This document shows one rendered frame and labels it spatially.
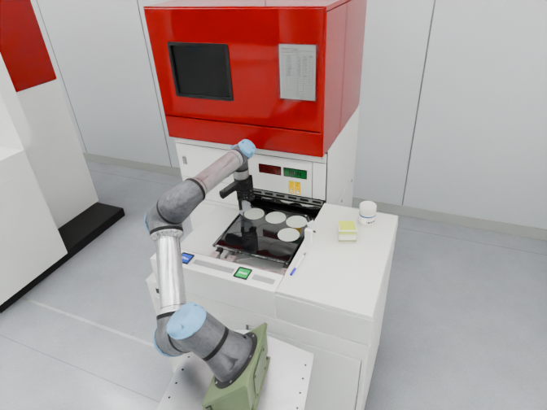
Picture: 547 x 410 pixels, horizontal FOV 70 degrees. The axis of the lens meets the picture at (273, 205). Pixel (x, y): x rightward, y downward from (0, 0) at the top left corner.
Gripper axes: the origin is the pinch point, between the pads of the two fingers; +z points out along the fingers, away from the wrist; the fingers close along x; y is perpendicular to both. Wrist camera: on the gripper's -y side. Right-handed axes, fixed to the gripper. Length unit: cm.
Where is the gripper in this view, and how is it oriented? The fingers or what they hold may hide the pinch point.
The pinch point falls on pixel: (240, 212)
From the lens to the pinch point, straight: 193.5
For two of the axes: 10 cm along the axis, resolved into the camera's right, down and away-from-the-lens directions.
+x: -1.2, -5.3, 8.4
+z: 0.4, 8.4, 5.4
